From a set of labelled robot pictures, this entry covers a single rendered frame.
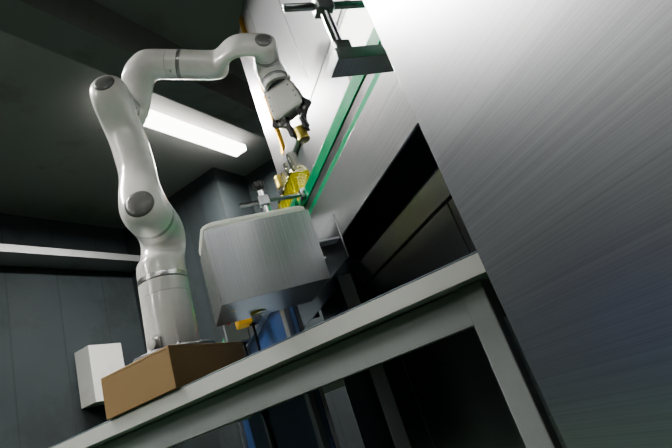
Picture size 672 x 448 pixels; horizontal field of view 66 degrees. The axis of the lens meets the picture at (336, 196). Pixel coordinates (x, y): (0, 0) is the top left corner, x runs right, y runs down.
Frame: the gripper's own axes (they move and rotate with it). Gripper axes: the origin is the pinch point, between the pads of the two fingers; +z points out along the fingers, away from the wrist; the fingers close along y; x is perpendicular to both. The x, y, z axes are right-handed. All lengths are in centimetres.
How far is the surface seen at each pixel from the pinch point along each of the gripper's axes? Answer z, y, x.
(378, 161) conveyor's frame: 42, -21, 43
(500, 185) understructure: 69, -34, 87
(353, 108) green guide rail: 28, -21, 38
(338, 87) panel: -1.6, -16.0, 3.0
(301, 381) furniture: 66, 13, 31
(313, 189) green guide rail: 24.7, 0.5, 11.7
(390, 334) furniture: 67, -7, 34
